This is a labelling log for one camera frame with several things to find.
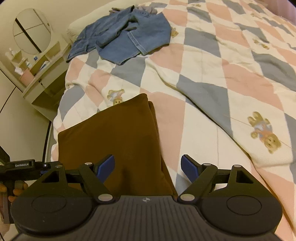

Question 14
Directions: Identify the left hand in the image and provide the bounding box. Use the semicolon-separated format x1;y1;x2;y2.
1;181;29;204

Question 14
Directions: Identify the blue denim garment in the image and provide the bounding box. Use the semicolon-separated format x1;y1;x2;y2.
66;6;171;65

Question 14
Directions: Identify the brown garment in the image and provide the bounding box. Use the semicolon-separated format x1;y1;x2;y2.
58;94;177;197

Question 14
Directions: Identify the checkered teddy bear quilt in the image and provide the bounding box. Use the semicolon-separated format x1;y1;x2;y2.
53;1;295;240

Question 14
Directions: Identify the cream vanity shelf desk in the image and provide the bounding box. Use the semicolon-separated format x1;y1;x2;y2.
1;42;71;121

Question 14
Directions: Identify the oval wall mirror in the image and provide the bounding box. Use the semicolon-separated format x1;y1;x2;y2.
13;8;51;55

